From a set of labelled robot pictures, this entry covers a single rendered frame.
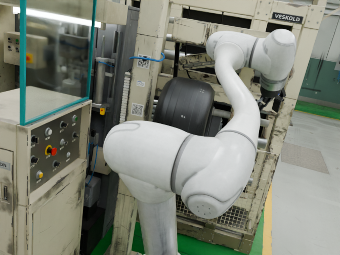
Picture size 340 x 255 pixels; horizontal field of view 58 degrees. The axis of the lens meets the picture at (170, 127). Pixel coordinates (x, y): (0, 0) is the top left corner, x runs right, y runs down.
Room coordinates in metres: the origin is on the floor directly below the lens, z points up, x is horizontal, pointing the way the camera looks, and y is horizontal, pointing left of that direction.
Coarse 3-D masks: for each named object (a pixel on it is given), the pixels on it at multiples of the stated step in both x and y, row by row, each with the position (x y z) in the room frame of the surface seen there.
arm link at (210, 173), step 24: (192, 144) 0.57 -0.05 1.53; (216, 144) 0.58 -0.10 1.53; (240, 144) 0.59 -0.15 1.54; (192, 168) 0.53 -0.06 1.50; (216, 168) 0.52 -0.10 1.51; (240, 168) 0.54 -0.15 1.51; (192, 192) 0.49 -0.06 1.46; (216, 192) 0.49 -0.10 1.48; (240, 192) 0.53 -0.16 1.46; (216, 216) 0.49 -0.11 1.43
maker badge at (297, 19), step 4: (276, 12) 2.21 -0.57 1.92; (272, 16) 2.21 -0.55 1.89; (276, 16) 2.21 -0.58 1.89; (280, 16) 2.21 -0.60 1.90; (284, 16) 2.20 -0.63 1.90; (288, 16) 2.20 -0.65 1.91; (292, 16) 2.19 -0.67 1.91; (296, 16) 2.19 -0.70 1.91; (300, 16) 2.18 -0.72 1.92; (284, 20) 2.20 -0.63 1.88; (288, 20) 2.20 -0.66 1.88; (292, 20) 2.19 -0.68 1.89; (296, 20) 2.19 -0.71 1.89; (300, 20) 2.18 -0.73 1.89
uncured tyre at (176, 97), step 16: (176, 80) 1.74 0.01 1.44; (192, 80) 1.78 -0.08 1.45; (160, 96) 1.66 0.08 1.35; (176, 96) 1.62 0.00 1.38; (192, 96) 1.63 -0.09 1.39; (208, 96) 1.67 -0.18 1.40; (160, 112) 1.57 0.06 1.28; (176, 112) 1.56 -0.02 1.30; (192, 112) 1.56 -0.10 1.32; (208, 112) 1.63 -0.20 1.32; (192, 128) 1.52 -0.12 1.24
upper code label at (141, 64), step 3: (138, 54) 1.77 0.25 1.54; (141, 54) 1.77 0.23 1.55; (147, 57) 1.76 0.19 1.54; (150, 57) 1.76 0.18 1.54; (138, 60) 1.77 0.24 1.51; (141, 60) 1.77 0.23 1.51; (147, 60) 1.76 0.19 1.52; (138, 63) 1.77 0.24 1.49; (141, 63) 1.77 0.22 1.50; (144, 63) 1.76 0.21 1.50; (147, 63) 1.76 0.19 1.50; (138, 66) 1.77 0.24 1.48; (141, 66) 1.77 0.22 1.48; (144, 66) 1.76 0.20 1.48; (147, 66) 1.76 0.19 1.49
